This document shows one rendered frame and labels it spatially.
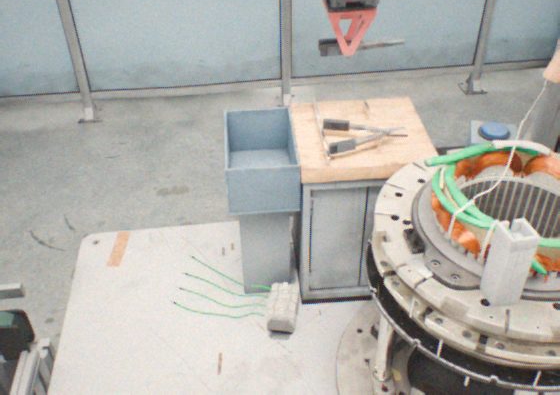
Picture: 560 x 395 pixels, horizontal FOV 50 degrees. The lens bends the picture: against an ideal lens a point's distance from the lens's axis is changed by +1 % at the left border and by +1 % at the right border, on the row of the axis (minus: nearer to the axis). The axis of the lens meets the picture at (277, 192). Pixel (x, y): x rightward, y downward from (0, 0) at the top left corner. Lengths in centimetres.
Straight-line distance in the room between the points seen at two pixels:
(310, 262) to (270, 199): 15
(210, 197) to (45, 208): 68
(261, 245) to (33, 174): 201
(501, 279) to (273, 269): 49
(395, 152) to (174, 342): 46
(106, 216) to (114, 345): 154
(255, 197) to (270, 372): 27
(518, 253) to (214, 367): 53
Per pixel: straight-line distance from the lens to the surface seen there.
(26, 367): 117
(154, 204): 254
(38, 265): 240
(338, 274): 100
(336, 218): 92
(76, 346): 104
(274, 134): 101
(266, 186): 87
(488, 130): 101
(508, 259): 60
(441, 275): 65
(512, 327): 63
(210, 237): 117
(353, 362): 94
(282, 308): 98
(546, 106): 118
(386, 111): 99
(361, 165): 86
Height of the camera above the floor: 156
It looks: 38 degrees down
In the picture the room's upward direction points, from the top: 1 degrees counter-clockwise
